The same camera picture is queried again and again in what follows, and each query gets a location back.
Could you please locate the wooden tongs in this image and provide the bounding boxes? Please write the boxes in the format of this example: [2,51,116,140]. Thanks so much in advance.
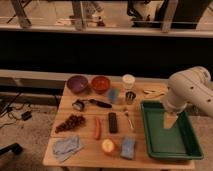
[143,89,166,99]

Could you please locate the red bowl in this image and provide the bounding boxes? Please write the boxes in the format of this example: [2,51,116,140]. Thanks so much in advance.
[91,76,110,94]

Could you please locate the white paper cup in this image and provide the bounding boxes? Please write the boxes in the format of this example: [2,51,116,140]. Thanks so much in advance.
[122,74,135,90]

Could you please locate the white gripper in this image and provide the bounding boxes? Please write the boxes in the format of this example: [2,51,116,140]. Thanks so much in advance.
[162,100,186,129]

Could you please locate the black power adapter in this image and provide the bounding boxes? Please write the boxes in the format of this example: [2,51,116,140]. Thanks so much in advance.
[21,111,32,121]

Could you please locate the dark metal cup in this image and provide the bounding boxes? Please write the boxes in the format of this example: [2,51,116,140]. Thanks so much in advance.
[125,91,136,105]

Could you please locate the blue grey cloth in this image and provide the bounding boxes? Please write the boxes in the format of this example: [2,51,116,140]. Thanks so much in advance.
[52,135,83,163]

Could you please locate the black remote control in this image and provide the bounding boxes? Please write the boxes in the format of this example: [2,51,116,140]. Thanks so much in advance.
[108,113,118,133]

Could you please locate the bunch of dark grapes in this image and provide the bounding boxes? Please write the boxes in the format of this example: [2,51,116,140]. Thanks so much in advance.
[55,114,86,133]

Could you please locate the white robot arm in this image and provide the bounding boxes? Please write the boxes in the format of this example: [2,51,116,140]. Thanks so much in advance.
[160,66,213,129]

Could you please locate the green plastic tray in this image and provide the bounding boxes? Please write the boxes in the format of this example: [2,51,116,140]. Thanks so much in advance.
[140,101,204,160]

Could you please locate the black handled brush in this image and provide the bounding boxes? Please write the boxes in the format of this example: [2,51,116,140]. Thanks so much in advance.
[72,99,112,112]

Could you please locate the purple bowl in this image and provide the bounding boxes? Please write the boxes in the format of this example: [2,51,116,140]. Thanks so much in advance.
[66,75,88,94]

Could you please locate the yellow red apple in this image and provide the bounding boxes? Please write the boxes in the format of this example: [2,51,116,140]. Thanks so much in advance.
[101,139,116,154]

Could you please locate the metal spoon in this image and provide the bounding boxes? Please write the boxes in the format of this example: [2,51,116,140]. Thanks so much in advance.
[124,108,134,132]

